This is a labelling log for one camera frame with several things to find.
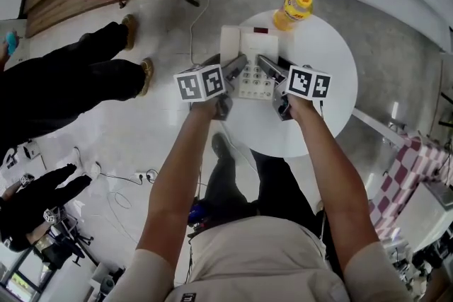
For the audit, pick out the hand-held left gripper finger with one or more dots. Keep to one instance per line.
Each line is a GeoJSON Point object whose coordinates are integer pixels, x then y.
{"type": "Point", "coordinates": [237, 65]}

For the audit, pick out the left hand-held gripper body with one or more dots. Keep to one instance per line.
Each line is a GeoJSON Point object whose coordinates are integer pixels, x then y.
{"type": "Point", "coordinates": [200, 83]}

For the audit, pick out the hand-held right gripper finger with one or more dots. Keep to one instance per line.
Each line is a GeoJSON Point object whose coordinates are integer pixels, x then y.
{"type": "Point", "coordinates": [274, 70]}

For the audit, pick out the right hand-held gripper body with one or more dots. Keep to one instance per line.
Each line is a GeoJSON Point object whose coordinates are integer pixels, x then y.
{"type": "Point", "coordinates": [306, 83]}

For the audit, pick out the white desk telephone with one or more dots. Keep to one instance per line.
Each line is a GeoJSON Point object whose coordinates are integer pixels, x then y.
{"type": "Point", "coordinates": [260, 42]}

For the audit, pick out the person's left forearm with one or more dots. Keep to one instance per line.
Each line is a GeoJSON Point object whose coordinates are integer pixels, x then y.
{"type": "Point", "coordinates": [173, 187]}

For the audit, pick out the person's right forearm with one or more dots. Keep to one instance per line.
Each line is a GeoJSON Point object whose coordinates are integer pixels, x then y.
{"type": "Point", "coordinates": [336, 187]}

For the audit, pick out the round white side table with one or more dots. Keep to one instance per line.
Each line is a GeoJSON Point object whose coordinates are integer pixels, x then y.
{"type": "Point", "coordinates": [318, 46]}

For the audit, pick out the orange drink bottle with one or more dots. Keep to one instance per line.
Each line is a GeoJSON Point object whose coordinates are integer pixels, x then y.
{"type": "Point", "coordinates": [292, 12]}

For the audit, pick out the person's left black shoe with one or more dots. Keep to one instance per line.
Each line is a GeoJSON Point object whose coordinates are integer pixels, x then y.
{"type": "Point", "coordinates": [221, 145]}

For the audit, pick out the white power strip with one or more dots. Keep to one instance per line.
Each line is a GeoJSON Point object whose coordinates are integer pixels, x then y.
{"type": "Point", "coordinates": [145, 175]}

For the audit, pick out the person's black trousers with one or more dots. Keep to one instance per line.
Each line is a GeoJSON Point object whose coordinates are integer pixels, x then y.
{"type": "Point", "coordinates": [276, 187]}

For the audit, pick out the blue black waist device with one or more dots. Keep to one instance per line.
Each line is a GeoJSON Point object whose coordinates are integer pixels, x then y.
{"type": "Point", "coordinates": [198, 214]}

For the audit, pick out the pink checkered tablecloth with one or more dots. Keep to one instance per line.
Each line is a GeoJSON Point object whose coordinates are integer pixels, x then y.
{"type": "Point", "coordinates": [400, 184]}

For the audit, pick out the white box appliance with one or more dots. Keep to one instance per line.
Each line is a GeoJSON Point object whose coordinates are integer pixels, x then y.
{"type": "Point", "coordinates": [424, 219]}

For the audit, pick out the person's beige shirt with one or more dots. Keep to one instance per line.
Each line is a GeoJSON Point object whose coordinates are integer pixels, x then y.
{"type": "Point", "coordinates": [262, 258]}

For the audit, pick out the white cabinet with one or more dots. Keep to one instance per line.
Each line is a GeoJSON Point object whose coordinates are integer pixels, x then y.
{"type": "Point", "coordinates": [12, 0]}

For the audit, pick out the white table frame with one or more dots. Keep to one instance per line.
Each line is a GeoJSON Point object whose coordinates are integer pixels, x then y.
{"type": "Point", "coordinates": [378, 127]}

